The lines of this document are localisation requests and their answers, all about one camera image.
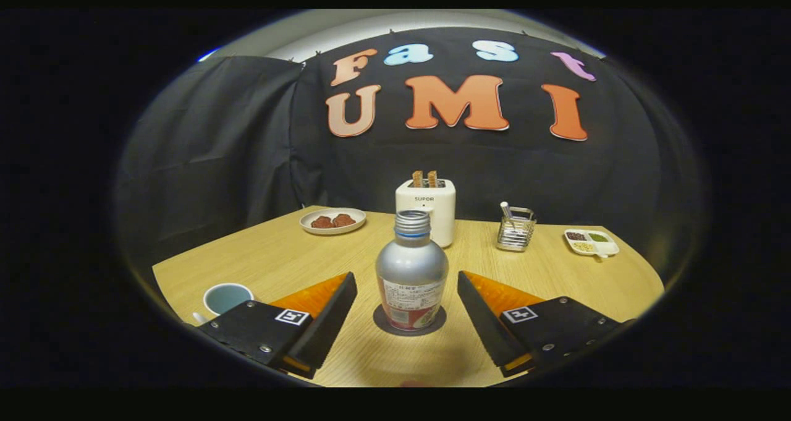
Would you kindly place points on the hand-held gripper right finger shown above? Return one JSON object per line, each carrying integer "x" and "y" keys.
{"x": 485, "y": 325}

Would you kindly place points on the wooden table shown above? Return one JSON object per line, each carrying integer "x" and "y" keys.
{"x": 296, "y": 254}

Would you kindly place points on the white cup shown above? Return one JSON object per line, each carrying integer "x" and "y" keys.
{"x": 225, "y": 297}

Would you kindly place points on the white toaster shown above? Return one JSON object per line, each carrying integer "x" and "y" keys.
{"x": 439, "y": 211}

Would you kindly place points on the toast slice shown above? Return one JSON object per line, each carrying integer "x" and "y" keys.
{"x": 432, "y": 179}
{"x": 418, "y": 179}

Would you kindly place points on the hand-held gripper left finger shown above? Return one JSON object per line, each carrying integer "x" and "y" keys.
{"x": 327, "y": 322}

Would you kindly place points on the brown food piece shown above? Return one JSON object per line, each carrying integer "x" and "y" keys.
{"x": 322, "y": 222}
{"x": 344, "y": 220}

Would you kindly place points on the dark brown round coaster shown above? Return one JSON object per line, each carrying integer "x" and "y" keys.
{"x": 378, "y": 321}

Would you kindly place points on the white divided dish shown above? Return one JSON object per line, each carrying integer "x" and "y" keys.
{"x": 609, "y": 248}

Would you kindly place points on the silver bottle with label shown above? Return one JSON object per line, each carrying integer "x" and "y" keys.
{"x": 411, "y": 266}

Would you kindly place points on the white spoon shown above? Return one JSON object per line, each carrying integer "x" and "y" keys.
{"x": 505, "y": 209}

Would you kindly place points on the white round plate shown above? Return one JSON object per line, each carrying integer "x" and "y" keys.
{"x": 334, "y": 230}

